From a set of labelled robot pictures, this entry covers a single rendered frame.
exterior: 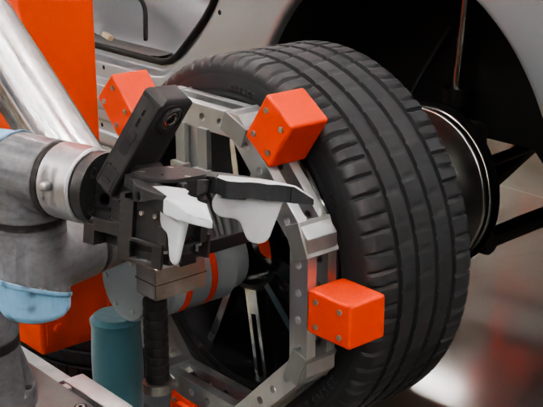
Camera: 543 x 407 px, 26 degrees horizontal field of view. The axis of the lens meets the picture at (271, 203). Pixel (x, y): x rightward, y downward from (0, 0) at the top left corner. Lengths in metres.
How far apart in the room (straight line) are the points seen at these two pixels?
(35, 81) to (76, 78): 0.97
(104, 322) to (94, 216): 0.91
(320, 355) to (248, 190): 0.77
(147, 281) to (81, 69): 0.73
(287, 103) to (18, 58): 0.52
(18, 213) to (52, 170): 0.07
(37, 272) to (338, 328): 0.64
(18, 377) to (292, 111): 0.54
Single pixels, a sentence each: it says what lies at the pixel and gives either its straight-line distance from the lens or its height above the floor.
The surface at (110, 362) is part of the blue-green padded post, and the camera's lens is 2.03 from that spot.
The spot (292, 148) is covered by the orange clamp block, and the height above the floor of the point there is 1.08.
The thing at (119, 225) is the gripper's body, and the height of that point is 1.20.
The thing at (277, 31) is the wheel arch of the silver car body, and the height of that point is 1.13.
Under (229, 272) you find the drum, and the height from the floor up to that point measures 0.85.
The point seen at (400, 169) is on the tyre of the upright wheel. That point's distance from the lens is 1.82.
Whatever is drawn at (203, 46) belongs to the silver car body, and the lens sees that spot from 2.67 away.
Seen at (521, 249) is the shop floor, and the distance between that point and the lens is 4.52.
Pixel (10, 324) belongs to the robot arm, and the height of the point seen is 0.94.
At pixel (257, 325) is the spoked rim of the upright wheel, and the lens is 2.04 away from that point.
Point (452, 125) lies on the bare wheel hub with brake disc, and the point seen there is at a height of 0.99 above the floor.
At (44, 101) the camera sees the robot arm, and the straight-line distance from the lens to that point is 1.32.
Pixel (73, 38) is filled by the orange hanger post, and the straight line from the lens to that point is 2.28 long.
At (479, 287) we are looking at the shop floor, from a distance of 4.14.
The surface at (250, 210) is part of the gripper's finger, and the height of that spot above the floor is 1.21.
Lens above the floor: 1.55
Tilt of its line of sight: 18 degrees down
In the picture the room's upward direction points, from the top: straight up
